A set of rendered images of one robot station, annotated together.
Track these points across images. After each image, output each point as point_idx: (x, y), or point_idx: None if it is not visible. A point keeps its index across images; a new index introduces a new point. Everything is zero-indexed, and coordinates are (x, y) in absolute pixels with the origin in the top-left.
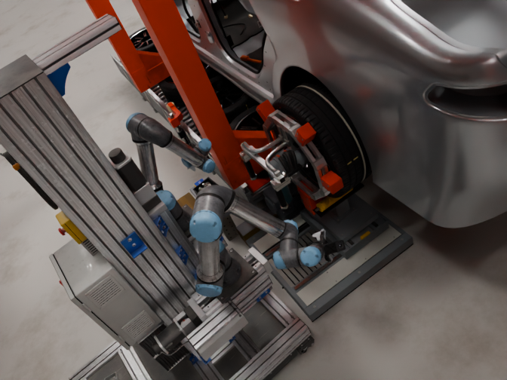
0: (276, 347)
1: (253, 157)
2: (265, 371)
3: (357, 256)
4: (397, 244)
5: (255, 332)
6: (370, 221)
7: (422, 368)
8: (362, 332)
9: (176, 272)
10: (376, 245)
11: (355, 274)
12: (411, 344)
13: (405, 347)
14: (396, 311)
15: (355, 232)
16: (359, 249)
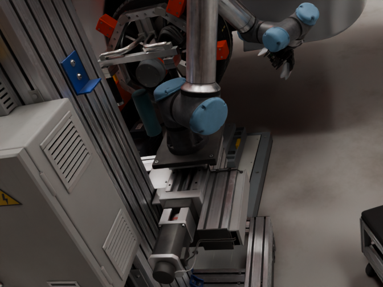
0: (259, 253)
1: (124, 58)
2: (269, 285)
3: (242, 165)
4: (265, 140)
5: (219, 262)
6: (233, 131)
7: (378, 197)
8: (304, 210)
9: (129, 155)
10: (249, 151)
11: (255, 175)
12: (350, 190)
13: (349, 195)
14: (312, 180)
15: (229, 143)
16: (240, 158)
